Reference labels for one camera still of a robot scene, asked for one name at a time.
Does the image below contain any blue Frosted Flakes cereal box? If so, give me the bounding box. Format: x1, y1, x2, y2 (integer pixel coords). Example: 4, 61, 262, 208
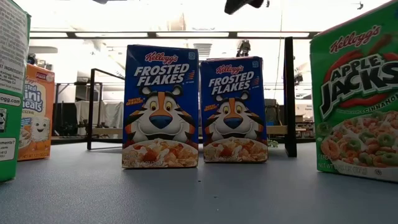
121, 44, 200, 169
200, 56, 269, 164

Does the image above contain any green Apple Jacks cereal box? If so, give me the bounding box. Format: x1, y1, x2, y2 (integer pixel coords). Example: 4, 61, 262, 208
310, 0, 398, 183
0, 0, 32, 183

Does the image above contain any orange Mini Wheats cereal box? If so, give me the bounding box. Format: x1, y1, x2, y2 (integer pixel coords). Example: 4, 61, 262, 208
17, 63, 56, 162

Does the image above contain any white draped cloth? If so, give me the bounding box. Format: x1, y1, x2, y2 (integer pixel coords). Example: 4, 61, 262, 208
74, 100, 124, 129

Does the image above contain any wooden shelf with black frame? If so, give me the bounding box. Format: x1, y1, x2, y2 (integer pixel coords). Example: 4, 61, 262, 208
86, 36, 307, 158

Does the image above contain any black metal table frame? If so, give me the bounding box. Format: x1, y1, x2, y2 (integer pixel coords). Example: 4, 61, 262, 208
50, 136, 317, 146

